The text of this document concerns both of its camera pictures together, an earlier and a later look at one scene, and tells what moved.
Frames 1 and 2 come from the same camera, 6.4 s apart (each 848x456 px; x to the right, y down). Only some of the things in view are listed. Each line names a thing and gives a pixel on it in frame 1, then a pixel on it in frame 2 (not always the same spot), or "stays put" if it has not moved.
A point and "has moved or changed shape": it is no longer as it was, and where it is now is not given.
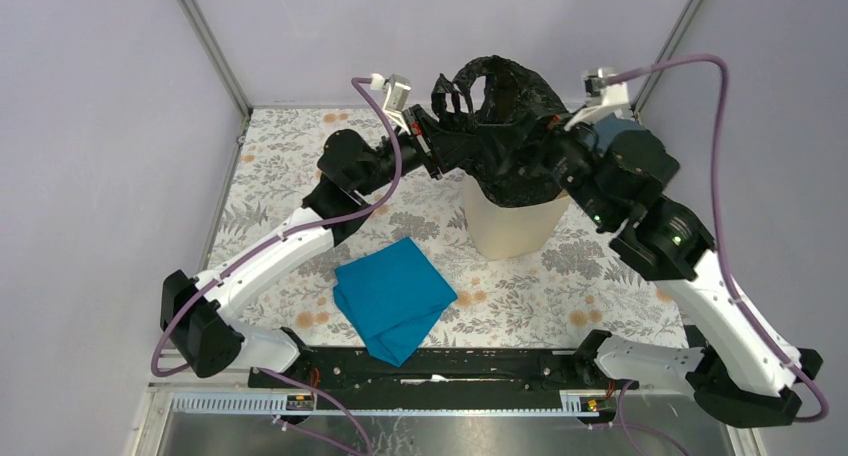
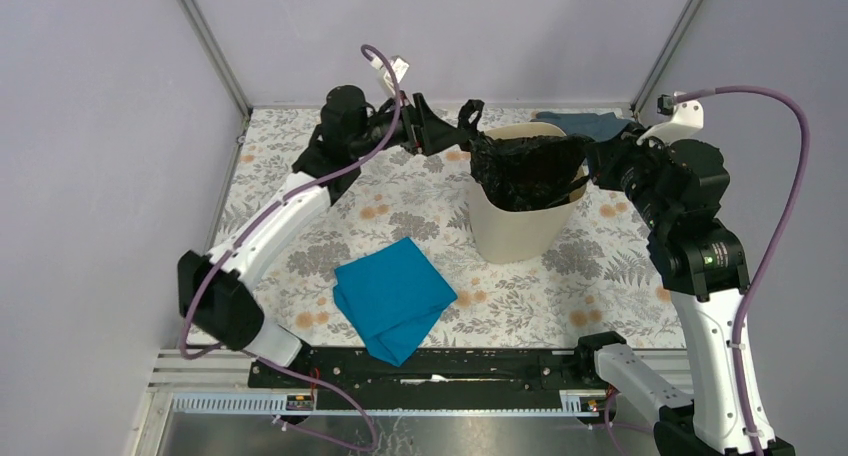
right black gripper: (554, 132) → (611, 154)
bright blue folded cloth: (393, 297) stays put
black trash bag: (513, 161) has moved or changed shape
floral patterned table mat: (557, 300) stays put
